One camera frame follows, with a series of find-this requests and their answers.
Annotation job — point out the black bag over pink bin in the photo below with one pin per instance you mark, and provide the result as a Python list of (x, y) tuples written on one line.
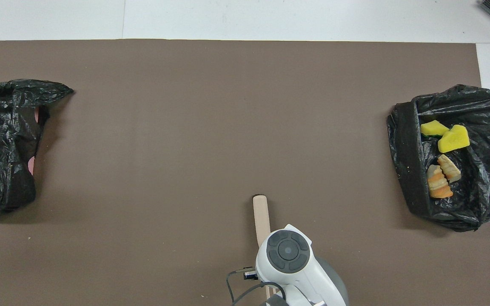
[(11, 140)]

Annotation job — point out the large yellow sponge wedge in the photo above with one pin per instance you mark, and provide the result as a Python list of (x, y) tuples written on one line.
[(453, 139)]

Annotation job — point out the brown table mat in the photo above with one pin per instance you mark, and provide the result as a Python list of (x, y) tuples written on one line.
[(228, 127)]

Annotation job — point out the pale bread chunk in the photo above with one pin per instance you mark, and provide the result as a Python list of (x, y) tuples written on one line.
[(450, 168)]

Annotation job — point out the black trash bag bin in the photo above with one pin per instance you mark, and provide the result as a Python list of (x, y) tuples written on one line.
[(483, 178)]

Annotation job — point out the small yellow sponge wedge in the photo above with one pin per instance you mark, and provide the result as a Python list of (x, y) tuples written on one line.
[(433, 127)]

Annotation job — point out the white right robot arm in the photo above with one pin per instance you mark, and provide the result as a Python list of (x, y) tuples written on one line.
[(287, 255)]

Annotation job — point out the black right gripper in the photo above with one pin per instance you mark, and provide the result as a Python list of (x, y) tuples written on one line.
[(250, 274)]

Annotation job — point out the wooden brush black bristles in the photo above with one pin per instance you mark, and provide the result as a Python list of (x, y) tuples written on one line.
[(262, 216)]

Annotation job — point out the orange striped bread slice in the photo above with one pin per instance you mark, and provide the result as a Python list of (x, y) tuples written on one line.
[(438, 185)]

